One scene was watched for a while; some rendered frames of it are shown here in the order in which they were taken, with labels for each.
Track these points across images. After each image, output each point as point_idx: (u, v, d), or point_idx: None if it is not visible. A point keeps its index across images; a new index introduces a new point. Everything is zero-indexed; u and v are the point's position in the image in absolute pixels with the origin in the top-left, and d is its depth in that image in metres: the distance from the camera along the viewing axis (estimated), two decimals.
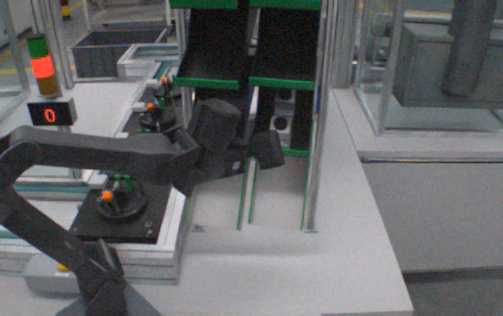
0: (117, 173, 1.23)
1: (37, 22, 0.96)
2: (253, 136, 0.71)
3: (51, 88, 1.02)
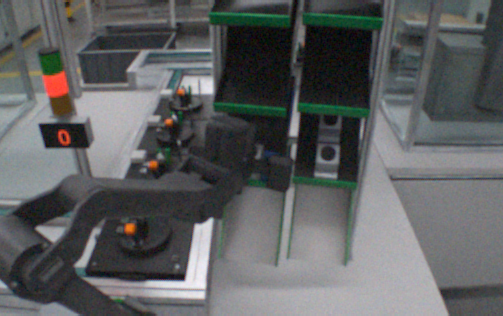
0: None
1: (50, 35, 0.86)
2: (266, 150, 0.71)
3: (65, 108, 0.93)
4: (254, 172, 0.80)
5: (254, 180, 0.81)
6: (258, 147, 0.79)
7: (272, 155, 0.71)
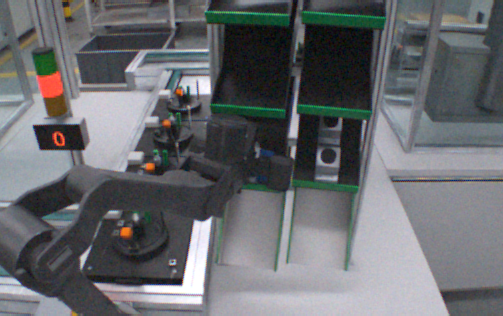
0: None
1: (44, 34, 0.84)
2: (261, 148, 0.71)
3: (60, 109, 0.91)
4: (252, 176, 0.77)
5: (252, 183, 0.78)
6: (255, 151, 0.76)
7: (266, 153, 0.71)
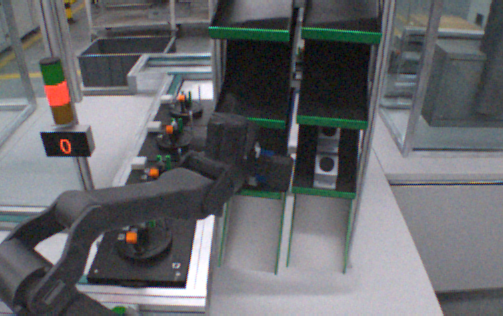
0: None
1: (51, 45, 0.88)
2: (261, 148, 0.71)
3: (66, 117, 0.94)
4: (252, 176, 0.78)
5: (252, 183, 0.79)
6: (255, 151, 0.76)
7: (267, 153, 0.71)
